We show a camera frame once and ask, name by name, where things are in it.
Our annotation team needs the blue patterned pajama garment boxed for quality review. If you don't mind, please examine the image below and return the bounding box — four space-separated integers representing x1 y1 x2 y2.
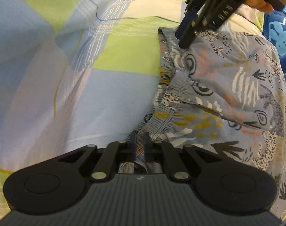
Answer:
119 27 286 220

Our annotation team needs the blue bunny print fabric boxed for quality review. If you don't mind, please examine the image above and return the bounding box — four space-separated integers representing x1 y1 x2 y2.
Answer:
263 0 286 80

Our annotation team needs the plaid checkered bed sheet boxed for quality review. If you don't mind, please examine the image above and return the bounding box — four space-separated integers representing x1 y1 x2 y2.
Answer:
0 0 266 208

